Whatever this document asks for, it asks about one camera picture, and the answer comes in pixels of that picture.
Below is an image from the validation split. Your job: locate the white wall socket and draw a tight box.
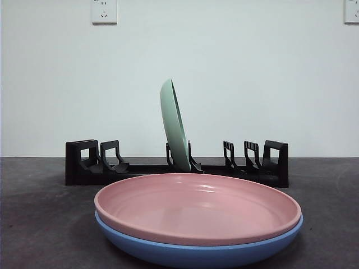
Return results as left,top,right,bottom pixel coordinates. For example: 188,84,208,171
91,0,118,25
344,0,359,24

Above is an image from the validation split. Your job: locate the blue plate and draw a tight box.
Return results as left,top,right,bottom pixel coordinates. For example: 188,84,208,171
94,210,305,269

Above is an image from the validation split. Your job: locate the green plate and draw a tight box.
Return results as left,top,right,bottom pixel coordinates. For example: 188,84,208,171
160,78,192,171

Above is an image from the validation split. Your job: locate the pink plate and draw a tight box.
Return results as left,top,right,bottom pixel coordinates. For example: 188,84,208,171
94,173,302,244

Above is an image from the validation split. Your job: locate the black dish rack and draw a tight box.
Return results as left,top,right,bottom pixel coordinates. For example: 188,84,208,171
65,139,289,188

